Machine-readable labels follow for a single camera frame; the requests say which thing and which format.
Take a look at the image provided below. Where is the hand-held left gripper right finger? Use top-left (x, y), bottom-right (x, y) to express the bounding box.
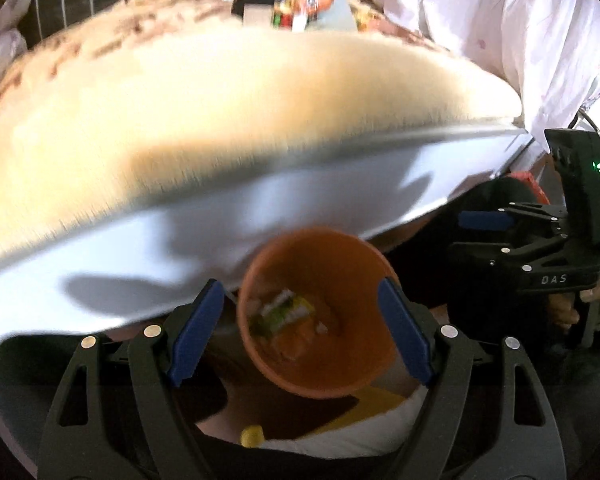
top-left (377, 276), bottom-right (568, 480)

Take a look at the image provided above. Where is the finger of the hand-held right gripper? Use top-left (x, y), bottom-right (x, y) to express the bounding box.
top-left (447, 241), bottom-right (571, 292)
top-left (457, 202), bottom-right (568, 235)

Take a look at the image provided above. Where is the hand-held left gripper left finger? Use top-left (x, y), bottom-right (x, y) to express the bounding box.
top-left (37, 279), bottom-right (231, 480)

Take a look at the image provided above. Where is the light blue paper sheet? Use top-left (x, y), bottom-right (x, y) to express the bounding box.
top-left (314, 0), bottom-right (359, 33)

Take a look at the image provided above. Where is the orange red plastic object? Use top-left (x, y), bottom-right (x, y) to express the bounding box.
top-left (521, 172), bottom-right (551, 206)

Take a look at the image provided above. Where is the green yellow wrapper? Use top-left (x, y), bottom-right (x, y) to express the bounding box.
top-left (250, 290), bottom-right (317, 337)

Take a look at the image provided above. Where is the white and yellow cloth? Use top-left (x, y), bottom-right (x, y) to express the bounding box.
top-left (262, 385), bottom-right (431, 461)

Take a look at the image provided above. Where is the small yellow object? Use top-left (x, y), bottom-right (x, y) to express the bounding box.
top-left (240, 425), bottom-right (266, 448)

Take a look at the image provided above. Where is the white bed mattress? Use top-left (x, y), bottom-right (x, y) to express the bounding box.
top-left (0, 125), bottom-right (536, 341)

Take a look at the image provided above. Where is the white floral curtain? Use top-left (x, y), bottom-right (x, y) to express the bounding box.
top-left (365, 0), bottom-right (600, 151)

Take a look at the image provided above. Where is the yellow floral blanket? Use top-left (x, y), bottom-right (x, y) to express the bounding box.
top-left (0, 0), bottom-right (523, 273)

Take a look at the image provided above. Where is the pink floral folded quilt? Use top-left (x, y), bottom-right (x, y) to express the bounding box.
top-left (0, 29), bottom-right (30, 106)
top-left (0, 0), bottom-right (33, 36)

